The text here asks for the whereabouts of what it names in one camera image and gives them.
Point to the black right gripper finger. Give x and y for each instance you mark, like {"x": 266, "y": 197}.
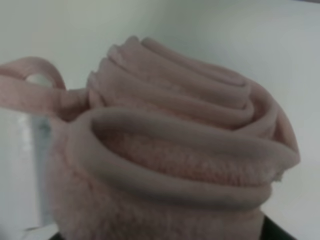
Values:
{"x": 272, "y": 231}

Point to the pink towel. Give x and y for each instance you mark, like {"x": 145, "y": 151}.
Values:
{"x": 157, "y": 146}

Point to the clear plastic wrap strip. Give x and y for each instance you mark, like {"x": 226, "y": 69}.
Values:
{"x": 37, "y": 146}

